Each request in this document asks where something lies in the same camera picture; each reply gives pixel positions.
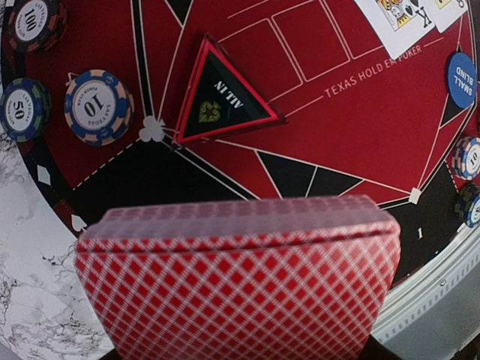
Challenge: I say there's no king face card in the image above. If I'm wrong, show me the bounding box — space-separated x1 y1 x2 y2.
355 0 435 60

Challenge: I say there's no white chip seat five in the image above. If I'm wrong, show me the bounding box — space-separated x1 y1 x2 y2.
7 0 68 53

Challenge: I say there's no red playing card deck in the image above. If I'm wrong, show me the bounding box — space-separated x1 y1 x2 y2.
75 195 401 359

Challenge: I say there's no aluminium front rail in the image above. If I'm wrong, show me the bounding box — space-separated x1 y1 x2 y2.
372 225 479 344

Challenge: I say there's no small black triangle marker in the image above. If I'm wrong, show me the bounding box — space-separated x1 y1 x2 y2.
172 34 287 146

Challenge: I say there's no green chip seat four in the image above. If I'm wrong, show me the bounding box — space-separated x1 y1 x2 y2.
1 77 53 143

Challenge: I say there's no blue chip stack seat one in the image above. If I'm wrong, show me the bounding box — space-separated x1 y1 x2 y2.
454 182 479 228

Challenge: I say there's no round red black poker mat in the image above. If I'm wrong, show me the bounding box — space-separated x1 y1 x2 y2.
1 1 479 283

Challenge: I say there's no eight of spades card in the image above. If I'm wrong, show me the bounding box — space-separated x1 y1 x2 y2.
424 0 468 33

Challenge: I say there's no white chip stack seat ten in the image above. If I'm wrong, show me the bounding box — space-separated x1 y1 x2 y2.
451 136 480 180

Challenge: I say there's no blue blind button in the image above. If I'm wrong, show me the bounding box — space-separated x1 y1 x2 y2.
446 52 478 109

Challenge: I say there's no white chip stack seat four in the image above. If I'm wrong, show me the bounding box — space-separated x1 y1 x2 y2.
64 69 134 147

